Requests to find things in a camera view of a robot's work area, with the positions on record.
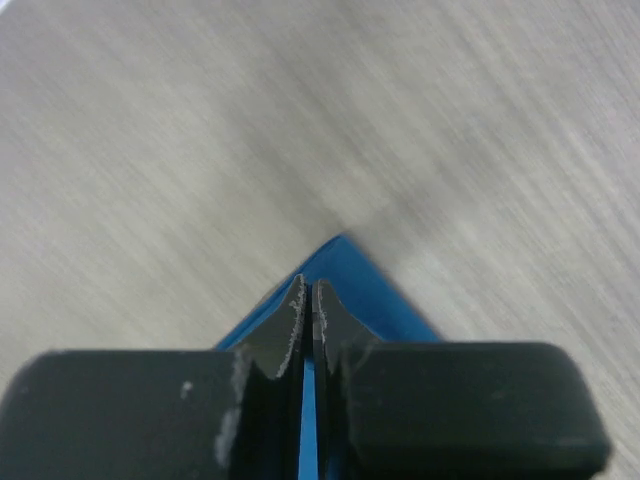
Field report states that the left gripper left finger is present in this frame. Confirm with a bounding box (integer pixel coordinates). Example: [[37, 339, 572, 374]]
[[1, 276, 307, 479]]

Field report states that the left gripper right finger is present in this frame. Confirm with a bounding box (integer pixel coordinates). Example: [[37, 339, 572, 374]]
[[311, 280, 611, 479]]

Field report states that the blue t shirt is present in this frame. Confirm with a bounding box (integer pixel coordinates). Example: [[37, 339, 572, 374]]
[[215, 234, 440, 479]]

